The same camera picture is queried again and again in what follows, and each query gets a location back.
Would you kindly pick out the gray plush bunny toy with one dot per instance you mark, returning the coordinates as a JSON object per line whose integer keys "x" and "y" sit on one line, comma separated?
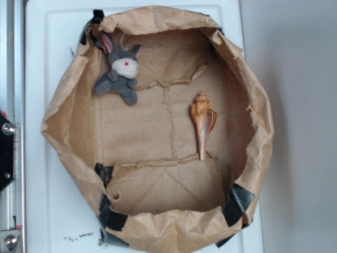
{"x": 121, "y": 78}

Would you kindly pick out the brown paper bag tray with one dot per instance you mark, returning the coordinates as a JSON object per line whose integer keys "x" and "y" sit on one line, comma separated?
{"x": 138, "y": 167}

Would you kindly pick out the brown spiral seashell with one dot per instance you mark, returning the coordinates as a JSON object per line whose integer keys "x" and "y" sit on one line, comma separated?
{"x": 204, "y": 119}

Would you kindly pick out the black mounting bracket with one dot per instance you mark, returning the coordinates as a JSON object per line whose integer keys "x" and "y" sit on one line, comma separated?
{"x": 8, "y": 134}

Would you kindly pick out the aluminum frame rail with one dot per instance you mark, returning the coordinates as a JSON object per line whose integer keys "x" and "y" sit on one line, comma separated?
{"x": 13, "y": 215}

